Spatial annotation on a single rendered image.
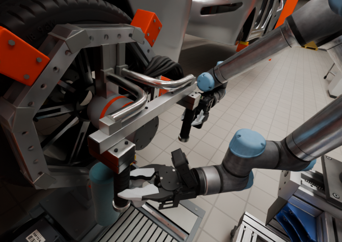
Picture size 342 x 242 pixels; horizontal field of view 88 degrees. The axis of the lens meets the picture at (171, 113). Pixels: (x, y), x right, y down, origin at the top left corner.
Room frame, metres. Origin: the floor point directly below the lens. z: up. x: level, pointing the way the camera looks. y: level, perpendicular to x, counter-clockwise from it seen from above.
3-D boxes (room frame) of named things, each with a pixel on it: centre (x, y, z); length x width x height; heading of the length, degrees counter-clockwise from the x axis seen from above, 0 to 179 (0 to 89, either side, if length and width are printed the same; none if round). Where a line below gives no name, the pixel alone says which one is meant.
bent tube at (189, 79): (0.54, 0.06, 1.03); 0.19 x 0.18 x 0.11; 64
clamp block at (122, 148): (0.27, 0.11, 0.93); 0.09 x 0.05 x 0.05; 64
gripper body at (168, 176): (0.30, -0.05, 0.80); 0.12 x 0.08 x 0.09; 109
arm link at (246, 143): (0.36, -0.22, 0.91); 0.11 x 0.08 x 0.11; 99
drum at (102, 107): (0.48, 0.15, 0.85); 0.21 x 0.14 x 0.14; 64
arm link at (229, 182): (0.36, -0.20, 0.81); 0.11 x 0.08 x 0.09; 109
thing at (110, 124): (0.37, 0.15, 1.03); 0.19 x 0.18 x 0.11; 64
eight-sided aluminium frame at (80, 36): (0.51, 0.22, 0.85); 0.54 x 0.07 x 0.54; 154
